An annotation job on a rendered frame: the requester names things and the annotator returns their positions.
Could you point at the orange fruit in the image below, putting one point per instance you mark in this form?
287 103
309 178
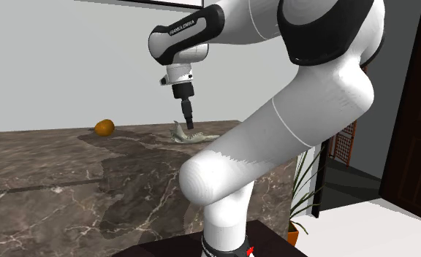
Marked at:
104 127

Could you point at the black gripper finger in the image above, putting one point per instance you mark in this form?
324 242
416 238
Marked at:
187 114

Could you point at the pale green jawbone figure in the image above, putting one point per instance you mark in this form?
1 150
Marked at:
185 138

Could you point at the dark robot stand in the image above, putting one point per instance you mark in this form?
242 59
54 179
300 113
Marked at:
182 247

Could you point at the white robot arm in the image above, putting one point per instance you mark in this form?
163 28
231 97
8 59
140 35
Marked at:
303 117

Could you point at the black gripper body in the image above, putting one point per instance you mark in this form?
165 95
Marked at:
182 90

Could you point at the dark brown wooden door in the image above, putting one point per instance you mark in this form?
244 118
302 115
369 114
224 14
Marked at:
415 117

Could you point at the brown lattice chair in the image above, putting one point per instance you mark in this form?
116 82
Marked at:
344 142

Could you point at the potted plant with orange pot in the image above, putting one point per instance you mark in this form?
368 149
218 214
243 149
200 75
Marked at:
296 213

